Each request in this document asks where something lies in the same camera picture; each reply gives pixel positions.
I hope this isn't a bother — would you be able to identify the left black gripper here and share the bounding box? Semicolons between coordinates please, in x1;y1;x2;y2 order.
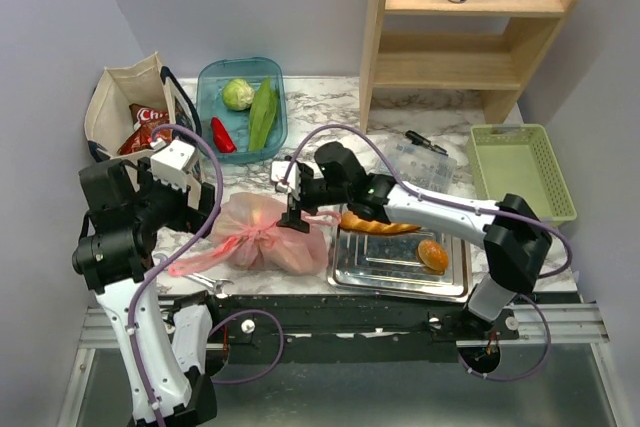
132;156;221;236

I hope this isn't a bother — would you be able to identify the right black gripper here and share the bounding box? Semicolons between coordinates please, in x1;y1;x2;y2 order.
276;167;351;234

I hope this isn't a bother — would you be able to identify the pink plastic grocery bag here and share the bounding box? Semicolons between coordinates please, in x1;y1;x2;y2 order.
168;192;341;277

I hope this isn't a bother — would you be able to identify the beige canvas tote bag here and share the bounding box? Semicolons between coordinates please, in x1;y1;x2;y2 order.
84;53;202;162

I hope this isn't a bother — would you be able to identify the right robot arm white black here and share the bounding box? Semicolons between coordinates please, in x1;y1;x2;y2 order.
270;142;552;339

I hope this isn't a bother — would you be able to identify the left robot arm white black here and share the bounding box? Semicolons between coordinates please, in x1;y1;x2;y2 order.
72;158;222;426

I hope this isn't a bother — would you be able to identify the long baguette bread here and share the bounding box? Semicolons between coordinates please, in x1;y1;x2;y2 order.
339;211;421;236

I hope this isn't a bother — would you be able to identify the red chips bag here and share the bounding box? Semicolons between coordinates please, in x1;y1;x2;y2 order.
118;104;169;155

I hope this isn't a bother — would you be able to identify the silver wrench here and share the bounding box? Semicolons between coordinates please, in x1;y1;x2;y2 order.
153;253;234;295

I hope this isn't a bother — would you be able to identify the red pepper in container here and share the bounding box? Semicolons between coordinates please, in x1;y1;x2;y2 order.
210;117;237;154

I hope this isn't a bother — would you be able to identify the green leaf vegetable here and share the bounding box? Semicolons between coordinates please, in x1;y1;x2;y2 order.
248;77;279;151

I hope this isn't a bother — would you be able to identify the teal plastic container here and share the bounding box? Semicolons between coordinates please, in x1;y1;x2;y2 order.
196;57;288;164

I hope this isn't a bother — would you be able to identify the silver metal tray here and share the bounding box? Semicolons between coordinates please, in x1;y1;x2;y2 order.
327;227;473;303

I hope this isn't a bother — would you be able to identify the clear plastic screw box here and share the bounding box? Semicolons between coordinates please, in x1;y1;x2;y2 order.
381;140;457;193

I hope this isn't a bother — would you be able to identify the green cabbage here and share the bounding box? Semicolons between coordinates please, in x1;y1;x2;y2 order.
222;78;255;111

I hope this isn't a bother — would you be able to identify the round bread bun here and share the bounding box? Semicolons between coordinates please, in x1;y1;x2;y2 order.
417;239;449;275

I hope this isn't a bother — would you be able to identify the black tool on box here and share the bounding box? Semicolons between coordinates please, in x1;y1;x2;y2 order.
405;130;448;156

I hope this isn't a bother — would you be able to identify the wooden shelf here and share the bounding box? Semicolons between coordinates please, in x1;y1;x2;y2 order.
359;0;579;130

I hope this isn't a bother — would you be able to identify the green plastic basket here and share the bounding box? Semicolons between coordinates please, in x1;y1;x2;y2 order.
467;124;577;227

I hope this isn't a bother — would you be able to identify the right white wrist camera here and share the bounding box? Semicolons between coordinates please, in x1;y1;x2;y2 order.
270;160;301;200

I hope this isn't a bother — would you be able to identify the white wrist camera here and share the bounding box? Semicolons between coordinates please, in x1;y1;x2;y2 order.
270;160;301;200
150;138;196;192

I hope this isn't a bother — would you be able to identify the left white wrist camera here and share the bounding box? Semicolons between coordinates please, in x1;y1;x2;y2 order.
150;138;196;192

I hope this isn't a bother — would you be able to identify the black mounting base rail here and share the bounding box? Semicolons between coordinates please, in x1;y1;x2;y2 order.
205;294;519;371

